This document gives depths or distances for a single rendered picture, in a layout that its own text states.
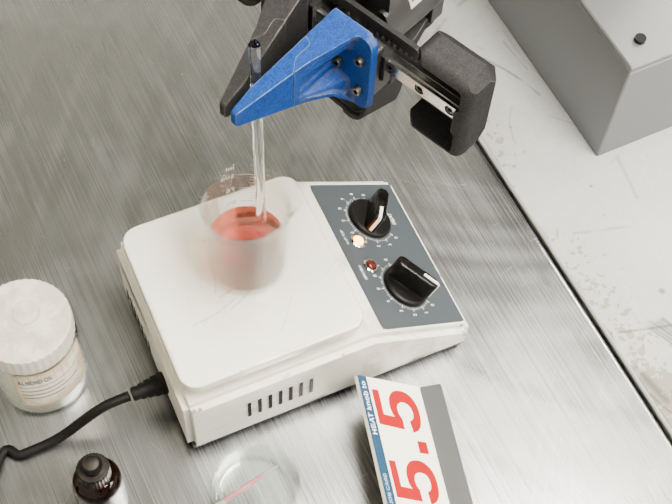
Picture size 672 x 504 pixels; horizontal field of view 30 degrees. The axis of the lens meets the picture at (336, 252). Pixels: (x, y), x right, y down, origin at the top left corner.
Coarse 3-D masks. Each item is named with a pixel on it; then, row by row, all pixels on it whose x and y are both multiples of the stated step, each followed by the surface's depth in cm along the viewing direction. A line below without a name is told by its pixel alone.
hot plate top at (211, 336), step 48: (144, 240) 78; (192, 240) 79; (144, 288) 77; (192, 288) 77; (288, 288) 77; (336, 288) 77; (192, 336) 75; (240, 336) 75; (288, 336) 76; (336, 336) 76; (192, 384) 74
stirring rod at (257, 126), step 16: (256, 48) 60; (256, 64) 61; (256, 80) 62; (256, 128) 66; (256, 144) 67; (256, 160) 69; (256, 176) 70; (256, 192) 72; (256, 208) 73; (256, 224) 75
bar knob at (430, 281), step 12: (396, 264) 81; (408, 264) 81; (384, 276) 82; (396, 276) 81; (408, 276) 81; (420, 276) 81; (432, 276) 81; (396, 288) 81; (408, 288) 82; (420, 288) 81; (432, 288) 81; (408, 300) 81; (420, 300) 82
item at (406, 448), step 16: (368, 384) 80; (384, 384) 81; (384, 400) 80; (400, 400) 81; (416, 400) 82; (384, 416) 79; (400, 416) 80; (416, 416) 82; (384, 432) 79; (400, 432) 80; (416, 432) 81; (384, 448) 78; (400, 448) 79; (416, 448) 80; (400, 464) 78; (416, 464) 79; (432, 464) 80; (400, 480) 77; (416, 480) 78; (432, 480) 79; (400, 496) 77; (416, 496) 78; (432, 496) 79
